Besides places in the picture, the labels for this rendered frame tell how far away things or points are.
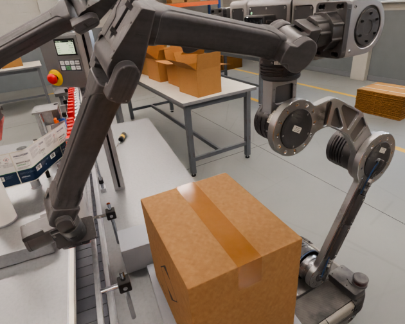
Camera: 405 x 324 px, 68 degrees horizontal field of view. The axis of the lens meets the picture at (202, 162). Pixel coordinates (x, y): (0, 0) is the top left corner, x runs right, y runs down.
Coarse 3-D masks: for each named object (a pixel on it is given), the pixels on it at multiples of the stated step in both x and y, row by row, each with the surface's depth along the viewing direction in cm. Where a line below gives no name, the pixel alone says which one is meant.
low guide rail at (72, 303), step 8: (72, 248) 89; (72, 256) 86; (72, 264) 83; (72, 272) 81; (72, 280) 78; (72, 288) 76; (72, 296) 74; (72, 304) 72; (72, 312) 70; (72, 320) 68
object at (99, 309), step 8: (88, 184) 112; (88, 192) 107; (88, 200) 103; (96, 248) 83; (96, 256) 79; (96, 264) 76; (96, 272) 74; (96, 280) 72; (96, 288) 70; (96, 296) 68; (96, 304) 66
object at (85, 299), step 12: (96, 228) 102; (96, 240) 96; (84, 252) 92; (84, 264) 88; (84, 276) 84; (84, 288) 80; (84, 300) 77; (84, 312) 73; (96, 312) 73; (108, 312) 73
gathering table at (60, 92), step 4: (56, 88) 307; (60, 88) 306; (64, 88) 304; (56, 92) 291; (60, 92) 290; (64, 92) 289; (56, 96) 287; (60, 96) 291; (64, 96) 349; (60, 100) 292; (64, 104) 295; (120, 108) 316; (116, 112) 378; (120, 112) 318; (116, 116) 380; (120, 116) 320; (116, 120) 384; (120, 120) 322
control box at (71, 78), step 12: (60, 36) 104; (72, 36) 103; (48, 48) 107; (48, 60) 109; (48, 72) 112; (60, 72) 110; (72, 72) 109; (84, 72) 108; (60, 84) 113; (72, 84) 112; (84, 84) 110
